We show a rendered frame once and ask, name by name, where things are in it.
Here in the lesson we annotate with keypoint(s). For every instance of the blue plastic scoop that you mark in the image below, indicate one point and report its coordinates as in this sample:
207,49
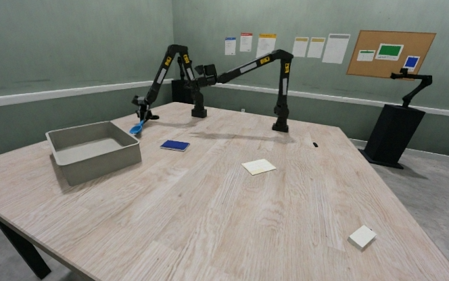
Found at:
136,129

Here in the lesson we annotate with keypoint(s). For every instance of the blue notebook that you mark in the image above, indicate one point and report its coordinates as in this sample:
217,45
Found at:
175,145

